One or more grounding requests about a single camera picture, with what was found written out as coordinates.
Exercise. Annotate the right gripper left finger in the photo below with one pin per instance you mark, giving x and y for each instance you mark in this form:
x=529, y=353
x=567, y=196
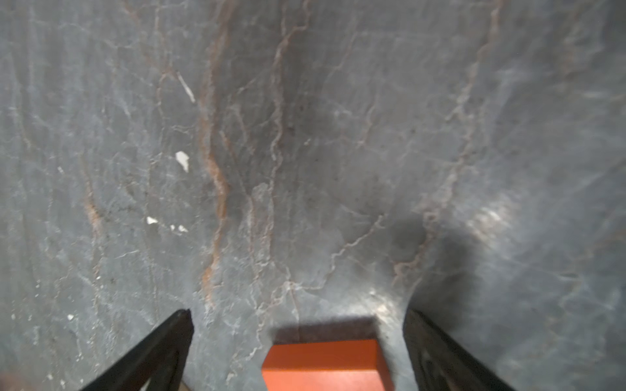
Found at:
x=156, y=363

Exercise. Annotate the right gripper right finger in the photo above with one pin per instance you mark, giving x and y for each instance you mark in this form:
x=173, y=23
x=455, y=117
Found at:
x=440, y=363

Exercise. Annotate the dark orange block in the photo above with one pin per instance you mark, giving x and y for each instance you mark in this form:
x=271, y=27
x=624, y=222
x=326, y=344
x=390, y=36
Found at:
x=336, y=365

